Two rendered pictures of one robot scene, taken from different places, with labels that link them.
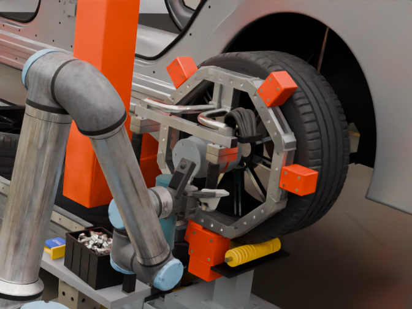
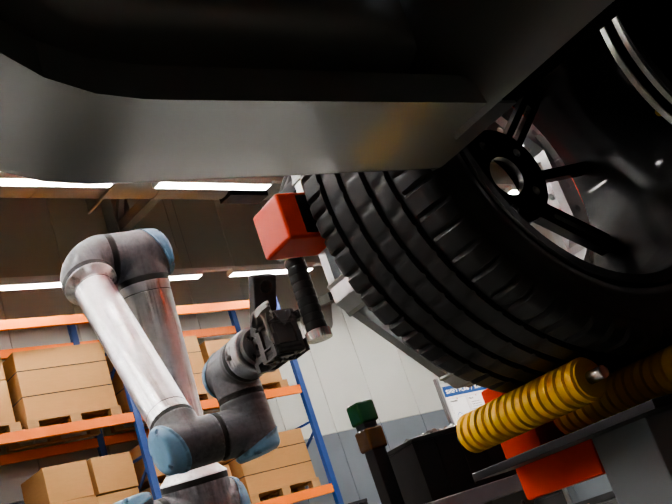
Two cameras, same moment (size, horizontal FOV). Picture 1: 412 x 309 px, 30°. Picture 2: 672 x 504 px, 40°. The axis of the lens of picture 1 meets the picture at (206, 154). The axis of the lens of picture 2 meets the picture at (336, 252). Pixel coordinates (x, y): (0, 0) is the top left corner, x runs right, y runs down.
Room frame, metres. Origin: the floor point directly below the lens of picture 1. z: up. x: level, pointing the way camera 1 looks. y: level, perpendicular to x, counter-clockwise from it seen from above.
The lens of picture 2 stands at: (2.57, -1.50, 0.40)
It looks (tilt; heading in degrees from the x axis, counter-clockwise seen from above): 18 degrees up; 102
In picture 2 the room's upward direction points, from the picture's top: 19 degrees counter-clockwise
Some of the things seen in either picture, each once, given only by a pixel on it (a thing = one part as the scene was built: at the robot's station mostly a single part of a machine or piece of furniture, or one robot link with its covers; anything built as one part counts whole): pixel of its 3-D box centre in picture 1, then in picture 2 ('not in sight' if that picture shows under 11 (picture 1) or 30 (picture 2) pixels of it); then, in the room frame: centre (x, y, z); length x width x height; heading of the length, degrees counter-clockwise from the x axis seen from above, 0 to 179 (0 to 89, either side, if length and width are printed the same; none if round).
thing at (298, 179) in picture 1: (298, 179); (296, 225); (2.28, -0.29, 0.85); 0.09 x 0.08 x 0.07; 49
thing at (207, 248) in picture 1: (215, 249); (562, 423); (2.51, -0.08, 0.48); 0.16 x 0.12 x 0.17; 139
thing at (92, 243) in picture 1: (99, 255); (447, 461); (2.27, 0.30, 0.51); 0.20 x 0.14 x 0.13; 41
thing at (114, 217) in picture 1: (134, 209); (233, 369); (1.96, 0.17, 0.81); 0.12 x 0.09 x 0.10; 139
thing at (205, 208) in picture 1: (211, 184); (306, 296); (2.19, -0.03, 0.83); 0.04 x 0.04 x 0.16
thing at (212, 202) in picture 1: (214, 200); (267, 323); (2.12, -0.04, 0.81); 0.09 x 0.03 x 0.06; 103
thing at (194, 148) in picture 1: (207, 154); not in sight; (2.43, -0.01, 0.85); 0.21 x 0.14 x 0.14; 139
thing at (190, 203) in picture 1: (177, 200); (273, 340); (2.09, 0.06, 0.80); 0.12 x 0.08 x 0.09; 139
